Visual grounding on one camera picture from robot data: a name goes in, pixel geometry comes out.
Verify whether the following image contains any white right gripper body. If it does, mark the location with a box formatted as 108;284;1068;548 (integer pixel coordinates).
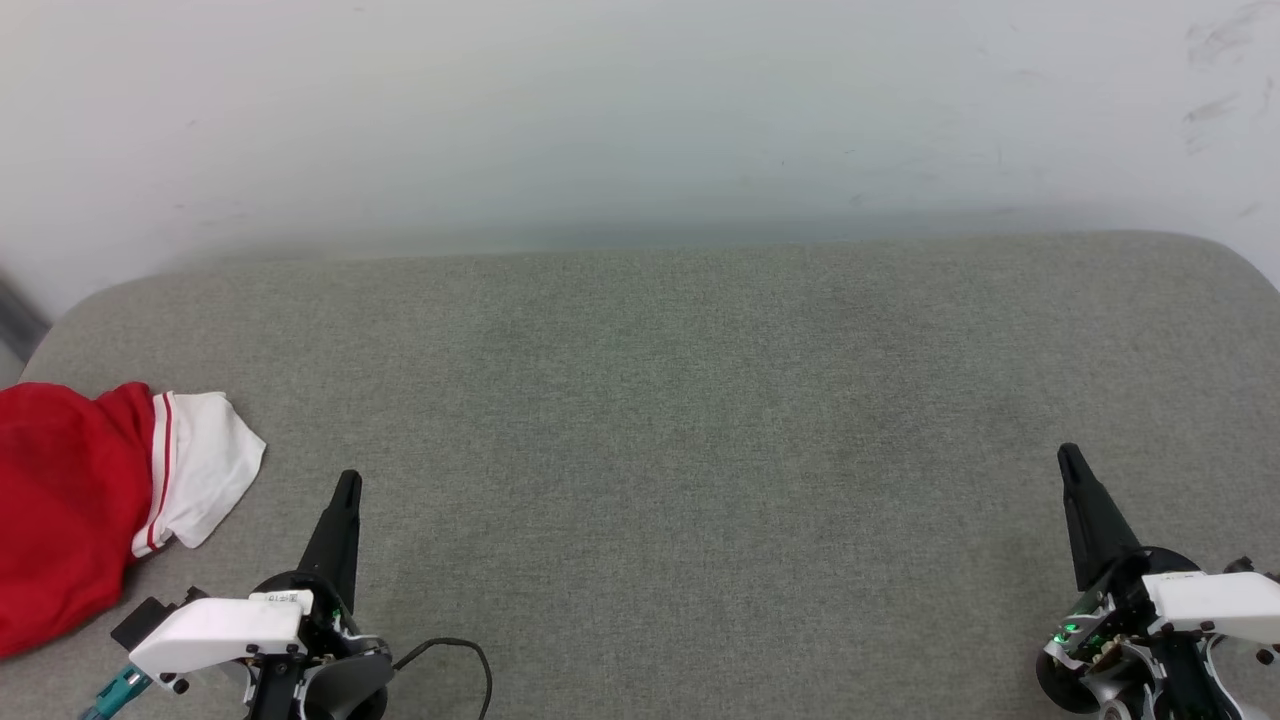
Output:
1035;547;1280;720

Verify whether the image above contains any teal cable plug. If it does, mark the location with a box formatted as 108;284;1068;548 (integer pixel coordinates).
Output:
80;664;153;720

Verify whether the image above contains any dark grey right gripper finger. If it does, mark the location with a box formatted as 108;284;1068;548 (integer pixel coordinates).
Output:
1057;443;1142;592

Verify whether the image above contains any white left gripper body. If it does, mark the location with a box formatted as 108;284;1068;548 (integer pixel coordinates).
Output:
128;570;356;720

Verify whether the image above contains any red and white jersey shirt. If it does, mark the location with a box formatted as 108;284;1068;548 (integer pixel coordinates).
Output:
0;382;268;661

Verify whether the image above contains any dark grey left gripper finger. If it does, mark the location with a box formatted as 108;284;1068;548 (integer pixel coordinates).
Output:
297;470;364;612

